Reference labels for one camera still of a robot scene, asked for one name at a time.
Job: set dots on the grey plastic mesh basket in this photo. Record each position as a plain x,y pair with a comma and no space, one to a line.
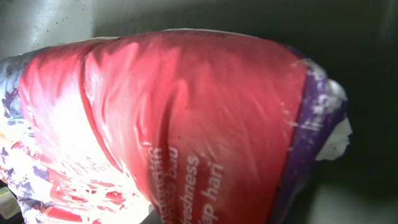
355,41

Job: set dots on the red purple snack bag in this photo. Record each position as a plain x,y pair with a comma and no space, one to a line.
182,125

